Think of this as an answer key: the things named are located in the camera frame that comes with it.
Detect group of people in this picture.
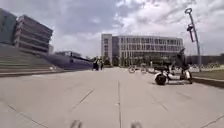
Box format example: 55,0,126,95
92,57,104,71

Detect bicycle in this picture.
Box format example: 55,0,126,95
139,64,149,74
128,65,137,74

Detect grey concrete slab plaza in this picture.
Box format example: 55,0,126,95
0,67,224,128

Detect white building with window rows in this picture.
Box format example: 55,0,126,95
100,33,185,68

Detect white scooter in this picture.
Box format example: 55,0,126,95
153,48,194,86

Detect grey layered building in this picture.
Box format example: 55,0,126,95
13,14,54,56

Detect tall leaning pole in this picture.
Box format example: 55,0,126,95
184,7,203,73

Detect wide concrete steps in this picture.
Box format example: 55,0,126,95
0,43,68,78

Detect grass lawn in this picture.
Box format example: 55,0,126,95
191,69,224,81

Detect dark glass building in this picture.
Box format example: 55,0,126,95
0,7,18,46

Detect dark sloped wall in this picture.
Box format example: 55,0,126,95
44,53,95,71

